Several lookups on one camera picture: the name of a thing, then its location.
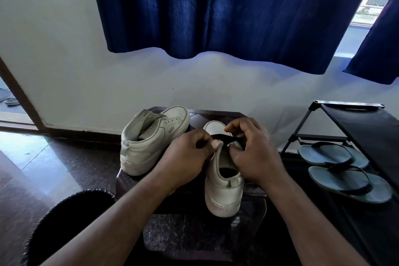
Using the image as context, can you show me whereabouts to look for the black shoelace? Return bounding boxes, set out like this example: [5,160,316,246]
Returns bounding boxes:
[208,133,247,148]

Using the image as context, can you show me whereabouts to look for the white sneaker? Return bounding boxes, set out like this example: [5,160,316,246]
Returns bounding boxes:
[203,120,245,218]
[120,106,191,177]

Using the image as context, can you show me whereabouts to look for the black shoe rack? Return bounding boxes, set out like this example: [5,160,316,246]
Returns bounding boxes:
[279,100,399,266]

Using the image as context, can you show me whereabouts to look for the black round mat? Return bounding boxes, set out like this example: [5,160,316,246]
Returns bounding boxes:
[21,188,117,266]

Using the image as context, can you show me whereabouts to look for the person's right forearm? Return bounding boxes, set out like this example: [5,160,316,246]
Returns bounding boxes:
[264,174,370,266]

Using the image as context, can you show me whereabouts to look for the person's right hand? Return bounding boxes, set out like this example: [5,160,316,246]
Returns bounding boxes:
[224,117,289,189]

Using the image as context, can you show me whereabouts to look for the person's left forearm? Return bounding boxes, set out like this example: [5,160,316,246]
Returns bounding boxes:
[40,179,177,266]

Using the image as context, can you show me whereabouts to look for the grey flip-flop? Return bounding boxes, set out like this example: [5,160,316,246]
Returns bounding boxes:
[308,164,393,204]
[297,141,370,170]

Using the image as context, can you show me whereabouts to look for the dark brown patterned stool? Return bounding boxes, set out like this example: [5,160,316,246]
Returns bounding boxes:
[115,106,269,264]

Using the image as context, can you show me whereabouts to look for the narrow dark blue curtain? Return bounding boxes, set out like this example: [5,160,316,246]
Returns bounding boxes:
[343,0,399,85]

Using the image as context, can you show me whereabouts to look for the wide dark blue curtain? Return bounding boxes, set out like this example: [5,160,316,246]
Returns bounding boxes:
[87,0,382,75]

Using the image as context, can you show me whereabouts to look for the person's left hand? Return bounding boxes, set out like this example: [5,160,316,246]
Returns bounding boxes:
[154,128,221,196]

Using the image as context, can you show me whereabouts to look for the brown door frame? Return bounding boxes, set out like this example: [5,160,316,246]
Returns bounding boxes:
[0,56,51,135]

